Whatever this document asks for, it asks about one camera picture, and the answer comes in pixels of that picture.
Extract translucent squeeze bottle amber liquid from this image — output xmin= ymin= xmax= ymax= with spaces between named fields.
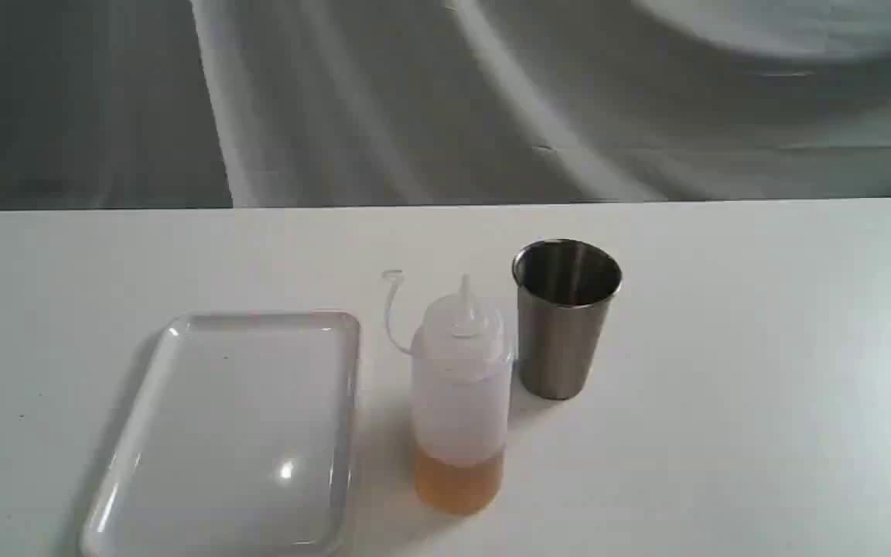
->
xmin=383 ymin=269 xmax=514 ymax=516

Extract stainless steel cup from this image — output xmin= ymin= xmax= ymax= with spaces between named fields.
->
xmin=510 ymin=237 xmax=623 ymax=401

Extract white rectangular plastic tray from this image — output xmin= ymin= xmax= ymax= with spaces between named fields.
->
xmin=79 ymin=311 xmax=361 ymax=556

